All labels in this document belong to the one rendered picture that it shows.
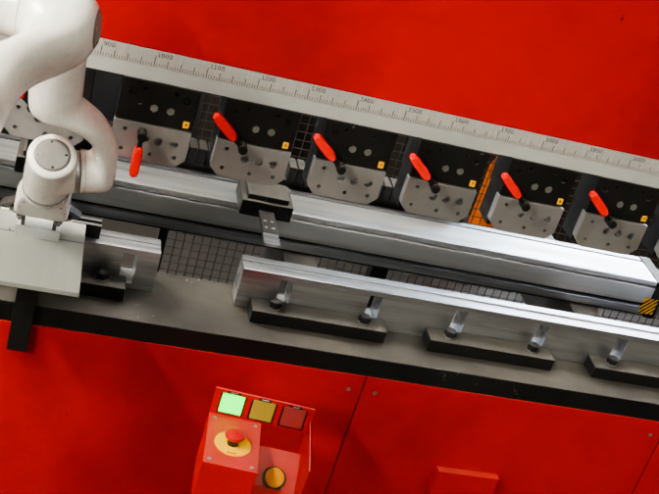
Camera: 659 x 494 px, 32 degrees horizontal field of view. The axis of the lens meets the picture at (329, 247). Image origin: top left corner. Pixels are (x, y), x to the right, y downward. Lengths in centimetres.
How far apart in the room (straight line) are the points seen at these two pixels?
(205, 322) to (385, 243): 56
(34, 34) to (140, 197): 106
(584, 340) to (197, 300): 89
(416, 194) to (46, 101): 82
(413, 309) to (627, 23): 75
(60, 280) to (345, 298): 65
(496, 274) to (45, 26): 154
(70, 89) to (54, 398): 77
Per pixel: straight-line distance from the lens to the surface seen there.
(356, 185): 234
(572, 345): 270
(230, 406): 229
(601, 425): 271
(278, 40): 220
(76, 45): 165
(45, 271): 220
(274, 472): 229
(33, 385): 244
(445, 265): 281
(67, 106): 195
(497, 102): 233
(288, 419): 230
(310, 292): 247
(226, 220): 266
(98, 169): 205
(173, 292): 246
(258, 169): 230
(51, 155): 202
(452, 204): 240
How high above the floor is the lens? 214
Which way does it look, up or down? 27 degrees down
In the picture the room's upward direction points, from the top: 18 degrees clockwise
